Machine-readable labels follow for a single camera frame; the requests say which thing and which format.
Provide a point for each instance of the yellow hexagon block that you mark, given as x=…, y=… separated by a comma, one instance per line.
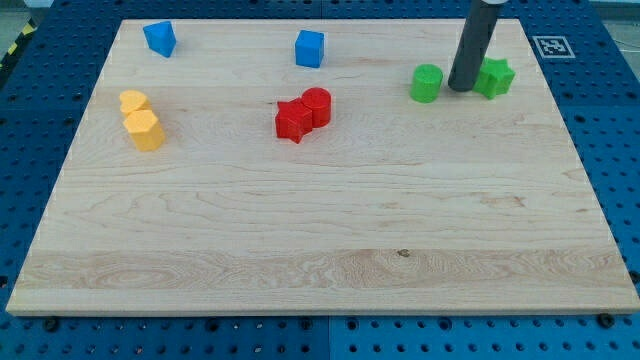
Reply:
x=145, y=130

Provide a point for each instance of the yellow heart block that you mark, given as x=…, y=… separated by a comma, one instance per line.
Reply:
x=132, y=101

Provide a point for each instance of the wooden board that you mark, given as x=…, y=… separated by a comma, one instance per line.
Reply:
x=463, y=206

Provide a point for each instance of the red star block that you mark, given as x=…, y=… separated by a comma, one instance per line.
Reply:
x=293, y=120

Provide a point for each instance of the red cylinder block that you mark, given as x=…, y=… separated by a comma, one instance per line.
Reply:
x=319, y=101

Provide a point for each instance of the blue cube block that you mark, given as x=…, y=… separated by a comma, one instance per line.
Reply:
x=309, y=49

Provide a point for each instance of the green cylinder block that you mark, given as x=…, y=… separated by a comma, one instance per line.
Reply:
x=426, y=83

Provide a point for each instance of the green star block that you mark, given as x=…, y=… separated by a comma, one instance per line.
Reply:
x=494, y=78

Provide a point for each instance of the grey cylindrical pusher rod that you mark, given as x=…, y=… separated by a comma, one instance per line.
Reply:
x=473, y=44

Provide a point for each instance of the white fiducial marker tag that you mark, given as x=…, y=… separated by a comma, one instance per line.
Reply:
x=553, y=47

